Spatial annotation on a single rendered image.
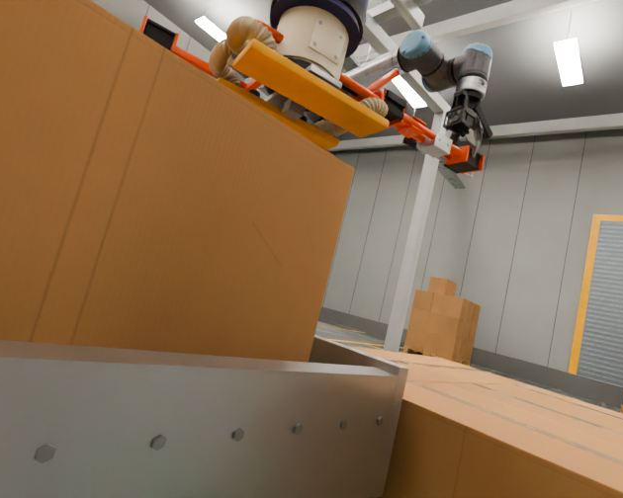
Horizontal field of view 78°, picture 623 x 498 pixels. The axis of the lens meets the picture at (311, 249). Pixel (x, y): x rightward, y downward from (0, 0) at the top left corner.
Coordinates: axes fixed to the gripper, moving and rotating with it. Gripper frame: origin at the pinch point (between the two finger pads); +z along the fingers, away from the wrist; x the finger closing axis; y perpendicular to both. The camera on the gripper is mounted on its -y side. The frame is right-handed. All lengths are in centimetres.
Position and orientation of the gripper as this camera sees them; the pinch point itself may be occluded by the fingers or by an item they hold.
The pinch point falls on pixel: (461, 158)
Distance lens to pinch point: 132.3
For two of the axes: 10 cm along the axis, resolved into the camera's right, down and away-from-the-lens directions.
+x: 5.0, 0.2, -8.6
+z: -2.4, 9.6, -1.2
